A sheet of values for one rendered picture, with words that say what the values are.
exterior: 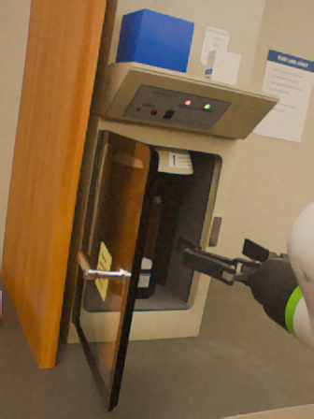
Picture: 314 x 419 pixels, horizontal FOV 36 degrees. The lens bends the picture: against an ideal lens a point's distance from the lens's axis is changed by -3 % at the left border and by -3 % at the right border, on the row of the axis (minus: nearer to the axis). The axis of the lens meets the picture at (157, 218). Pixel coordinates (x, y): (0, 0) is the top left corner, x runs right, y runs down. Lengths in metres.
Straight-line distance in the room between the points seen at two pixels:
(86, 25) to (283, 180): 1.10
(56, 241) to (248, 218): 0.96
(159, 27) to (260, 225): 1.03
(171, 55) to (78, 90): 0.17
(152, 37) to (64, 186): 0.29
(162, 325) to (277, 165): 0.81
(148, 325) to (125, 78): 0.55
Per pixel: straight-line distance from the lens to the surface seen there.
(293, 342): 1.30
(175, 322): 1.14
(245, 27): 1.09
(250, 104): 0.98
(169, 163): 1.03
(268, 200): 1.74
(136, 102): 0.90
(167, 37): 0.87
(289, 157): 1.76
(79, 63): 0.83
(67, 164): 0.84
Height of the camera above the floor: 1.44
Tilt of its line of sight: 12 degrees down
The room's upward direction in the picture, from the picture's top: 10 degrees clockwise
